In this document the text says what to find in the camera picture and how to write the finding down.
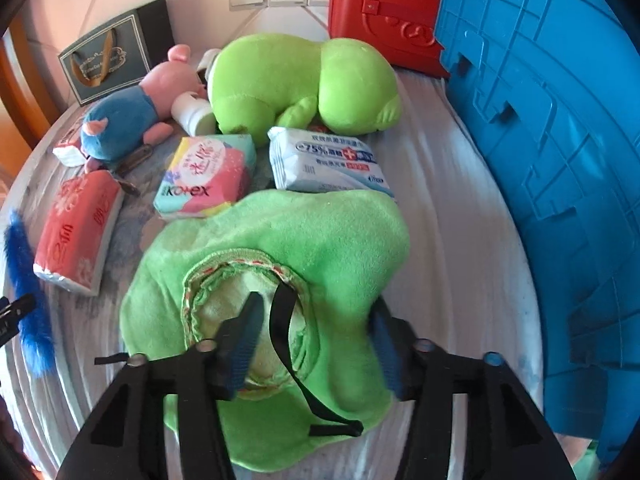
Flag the pink teal sanitary pad pack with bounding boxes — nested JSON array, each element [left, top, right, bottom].
[[152, 134, 257, 220]]

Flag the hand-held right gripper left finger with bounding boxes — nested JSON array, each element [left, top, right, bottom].
[[55, 290, 266, 480]]

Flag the white plastic bottle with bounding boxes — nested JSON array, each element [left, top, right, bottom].
[[171, 91, 215, 136]]

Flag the white blue wet wipes pack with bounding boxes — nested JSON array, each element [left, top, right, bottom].
[[267, 126, 396, 202]]

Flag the pink pig plush blue clothes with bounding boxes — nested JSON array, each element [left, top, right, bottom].
[[80, 44, 211, 171]]

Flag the green plush hat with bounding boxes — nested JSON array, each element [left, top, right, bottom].
[[120, 189, 412, 472]]

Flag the blue plastic crate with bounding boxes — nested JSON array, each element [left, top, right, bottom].
[[432, 0, 640, 471]]

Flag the green frog plush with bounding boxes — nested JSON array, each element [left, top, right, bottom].
[[206, 32, 402, 143]]

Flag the black gift box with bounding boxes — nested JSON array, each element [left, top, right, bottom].
[[57, 0, 173, 107]]

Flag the white label pink tissue pack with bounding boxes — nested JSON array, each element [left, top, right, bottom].
[[52, 112, 87, 167]]

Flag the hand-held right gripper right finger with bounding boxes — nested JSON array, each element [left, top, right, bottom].
[[367, 304, 576, 480]]

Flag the red plastic suitcase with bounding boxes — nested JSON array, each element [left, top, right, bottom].
[[327, 0, 451, 80]]

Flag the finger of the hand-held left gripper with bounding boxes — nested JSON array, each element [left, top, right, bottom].
[[0, 295, 36, 347]]

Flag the blue fuzzy feather toy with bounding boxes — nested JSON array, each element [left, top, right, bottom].
[[5, 210, 56, 376]]

